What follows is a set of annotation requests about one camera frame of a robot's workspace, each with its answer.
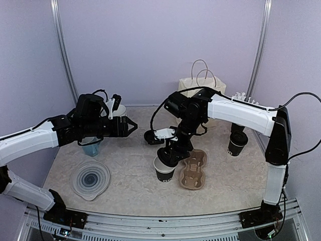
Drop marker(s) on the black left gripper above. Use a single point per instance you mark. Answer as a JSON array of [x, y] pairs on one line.
[[122, 131]]

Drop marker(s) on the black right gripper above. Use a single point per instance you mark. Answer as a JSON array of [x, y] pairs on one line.
[[177, 146]]

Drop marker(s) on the stack of black lids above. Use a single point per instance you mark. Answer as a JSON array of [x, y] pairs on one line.
[[151, 139]]

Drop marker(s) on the black cup lid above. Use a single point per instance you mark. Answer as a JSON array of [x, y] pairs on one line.
[[168, 157], [238, 138]]

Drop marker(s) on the black paper coffee cup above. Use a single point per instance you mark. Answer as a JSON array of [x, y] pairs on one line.
[[234, 150]]

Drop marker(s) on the brown pulp cup carrier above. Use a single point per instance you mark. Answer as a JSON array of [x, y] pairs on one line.
[[192, 176]]

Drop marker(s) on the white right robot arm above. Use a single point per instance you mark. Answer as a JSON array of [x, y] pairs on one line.
[[211, 104]]

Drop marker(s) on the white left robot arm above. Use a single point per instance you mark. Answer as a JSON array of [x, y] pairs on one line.
[[25, 154]]

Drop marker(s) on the stack of paper cups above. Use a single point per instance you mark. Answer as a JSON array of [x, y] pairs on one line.
[[121, 111]]

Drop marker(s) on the cream paper bag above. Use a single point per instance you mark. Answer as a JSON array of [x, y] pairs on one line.
[[204, 78]]

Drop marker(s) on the blue glass cup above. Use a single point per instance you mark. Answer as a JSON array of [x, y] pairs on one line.
[[90, 146]]

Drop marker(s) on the wrapped white straws bundle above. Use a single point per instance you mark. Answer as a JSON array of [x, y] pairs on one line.
[[242, 97]]

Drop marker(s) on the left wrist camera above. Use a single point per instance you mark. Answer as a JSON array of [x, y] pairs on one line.
[[112, 104]]

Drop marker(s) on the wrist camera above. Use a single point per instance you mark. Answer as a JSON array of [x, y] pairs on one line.
[[166, 134], [112, 104]]

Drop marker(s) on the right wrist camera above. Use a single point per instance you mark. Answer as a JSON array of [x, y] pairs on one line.
[[166, 134]]

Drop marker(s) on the right aluminium post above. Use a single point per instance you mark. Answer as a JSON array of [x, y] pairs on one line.
[[260, 48]]

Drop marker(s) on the aluminium post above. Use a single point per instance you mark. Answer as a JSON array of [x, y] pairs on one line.
[[260, 48], [63, 50]]

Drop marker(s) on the aluminium front rail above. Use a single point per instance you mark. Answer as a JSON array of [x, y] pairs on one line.
[[99, 226]]

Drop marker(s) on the left aluminium post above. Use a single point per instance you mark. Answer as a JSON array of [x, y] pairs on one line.
[[63, 50]]

